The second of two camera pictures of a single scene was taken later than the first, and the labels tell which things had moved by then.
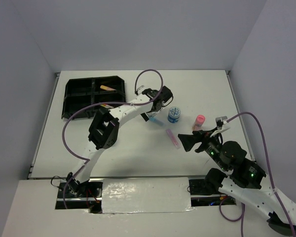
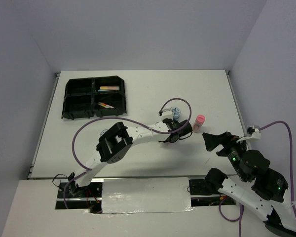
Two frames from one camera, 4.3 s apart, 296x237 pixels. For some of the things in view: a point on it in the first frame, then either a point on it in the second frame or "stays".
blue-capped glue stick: x=157 y=121 → x=102 y=90
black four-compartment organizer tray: x=82 y=92 stays
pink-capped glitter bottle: x=200 y=121 stays
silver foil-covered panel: x=140 y=195 stays
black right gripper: x=187 y=140 → x=226 y=138
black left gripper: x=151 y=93 → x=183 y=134
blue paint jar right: x=173 y=114 stays
